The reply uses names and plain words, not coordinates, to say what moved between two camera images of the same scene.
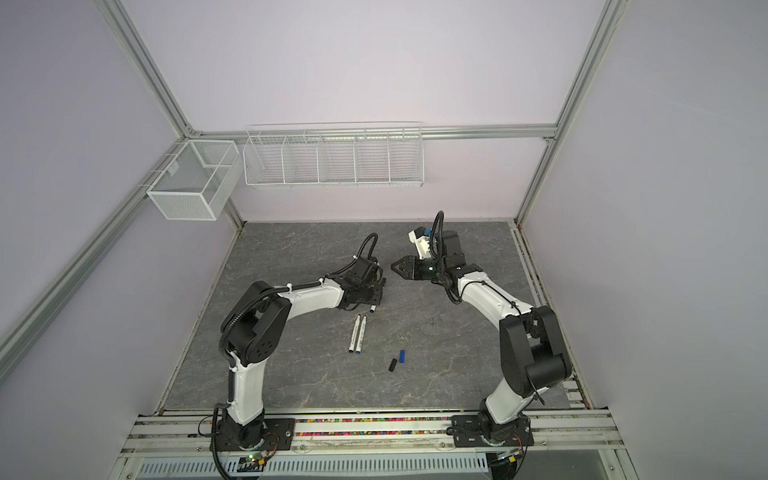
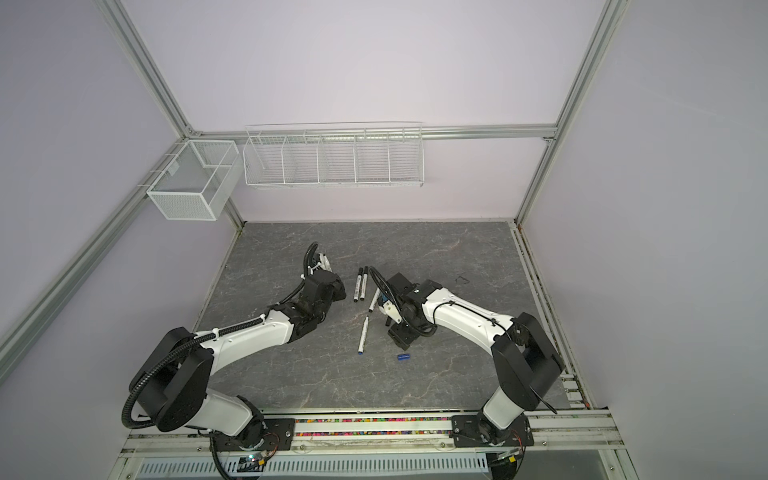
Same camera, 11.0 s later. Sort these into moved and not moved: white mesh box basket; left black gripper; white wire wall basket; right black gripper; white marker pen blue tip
Moved: right black gripper; left black gripper
Not moved: white marker pen blue tip; white wire wall basket; white mesh box basket
